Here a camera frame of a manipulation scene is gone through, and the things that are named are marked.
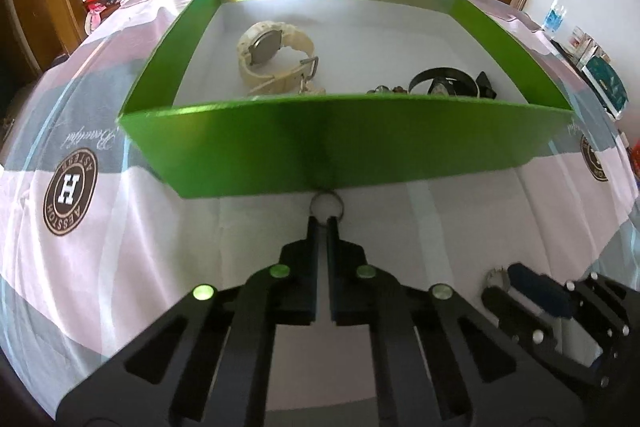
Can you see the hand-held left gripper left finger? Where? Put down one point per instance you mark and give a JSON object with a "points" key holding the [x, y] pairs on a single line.
{"points": [[310, 257]]}

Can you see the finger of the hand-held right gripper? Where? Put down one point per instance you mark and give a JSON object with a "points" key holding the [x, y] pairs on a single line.
{"points": [[540, 292], [515, 312]]}

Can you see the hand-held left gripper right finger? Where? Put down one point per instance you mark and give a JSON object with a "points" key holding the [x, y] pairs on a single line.
{"points": [[336, 257]]}

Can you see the green cardboard box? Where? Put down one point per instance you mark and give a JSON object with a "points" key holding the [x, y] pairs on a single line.
{"points": [[325, 142]]}

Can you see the black wrist watch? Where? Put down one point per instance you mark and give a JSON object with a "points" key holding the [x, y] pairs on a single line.
{"points": [[440, 72]]}

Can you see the printed tablecloth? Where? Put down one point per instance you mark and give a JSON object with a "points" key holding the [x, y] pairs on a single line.
{"points": [[150, 257]]}

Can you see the cream wrist watch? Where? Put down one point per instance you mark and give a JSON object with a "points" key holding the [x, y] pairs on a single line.
{"points": [[295, 39]]}

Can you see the dark green box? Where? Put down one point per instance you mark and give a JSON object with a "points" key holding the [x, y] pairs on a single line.
{"points": [[605, 82]]}

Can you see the colourful packet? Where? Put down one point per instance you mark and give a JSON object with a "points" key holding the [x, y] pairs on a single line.
{"points": [[585, 47]]}

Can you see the plastic water bottle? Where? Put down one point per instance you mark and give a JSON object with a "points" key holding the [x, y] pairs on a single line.
{"points": [[556, 17]]}

